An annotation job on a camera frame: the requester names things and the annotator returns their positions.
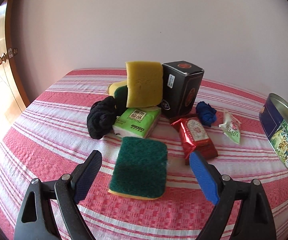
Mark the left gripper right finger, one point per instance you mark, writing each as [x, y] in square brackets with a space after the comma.
[255, 218]

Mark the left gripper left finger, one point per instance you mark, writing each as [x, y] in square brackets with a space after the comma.
[36, 219]

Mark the green yellow scrub sponge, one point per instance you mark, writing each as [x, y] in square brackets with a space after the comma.
[140, 170]

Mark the black knitted sock ball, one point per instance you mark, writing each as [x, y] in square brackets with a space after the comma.
[101, 117]

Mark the white green snack packet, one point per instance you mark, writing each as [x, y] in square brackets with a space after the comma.
[231, 127]

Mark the green tissue pack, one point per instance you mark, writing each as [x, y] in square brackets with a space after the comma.
[137, 122]

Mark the red snack packet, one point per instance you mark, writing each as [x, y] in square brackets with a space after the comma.
[193, 137]

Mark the blue knitted sock ball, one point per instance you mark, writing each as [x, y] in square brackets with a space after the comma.
[206, 113]

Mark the plain yellow sponge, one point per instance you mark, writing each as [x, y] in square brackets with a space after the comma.
[144, 83]

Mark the black red carton box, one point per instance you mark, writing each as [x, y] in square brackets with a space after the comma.
[181, 83]

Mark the round metal cookie tin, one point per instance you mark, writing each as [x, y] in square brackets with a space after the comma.
[274, 121]

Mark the wooden door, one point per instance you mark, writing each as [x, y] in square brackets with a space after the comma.
[13, 97]

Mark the brass door handle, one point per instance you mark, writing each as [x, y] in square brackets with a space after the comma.
[10, 54]

